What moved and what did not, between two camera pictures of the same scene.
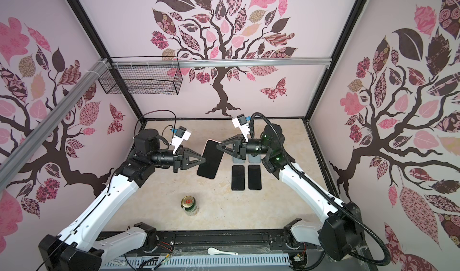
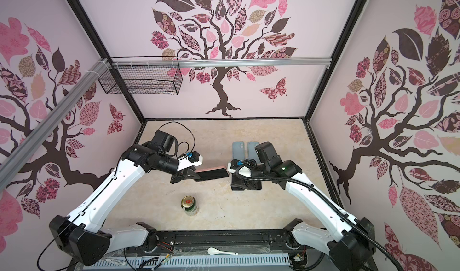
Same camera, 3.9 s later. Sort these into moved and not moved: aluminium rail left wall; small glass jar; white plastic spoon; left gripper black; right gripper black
Moved: left gripper black; right gripper black
Not moved: small glass jar; white plastic spoon; aluminium rail left wall
